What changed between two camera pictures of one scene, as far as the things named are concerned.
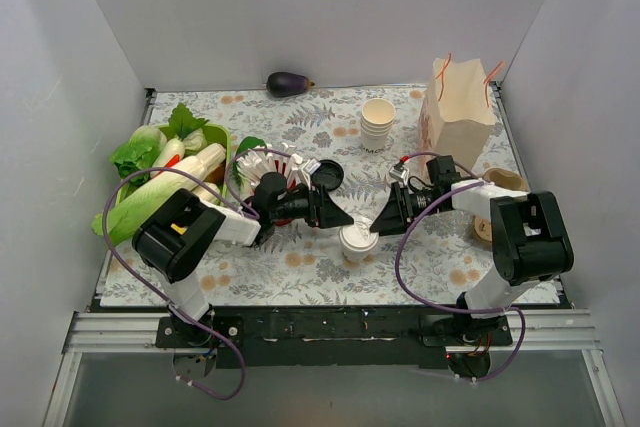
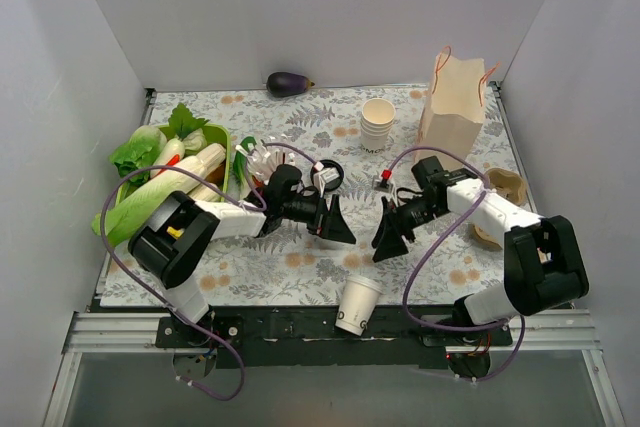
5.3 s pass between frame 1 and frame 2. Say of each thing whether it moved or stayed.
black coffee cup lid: stayed
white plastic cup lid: moved
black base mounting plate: stayed
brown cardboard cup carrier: stayed
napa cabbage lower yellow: stayed
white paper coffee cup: moved
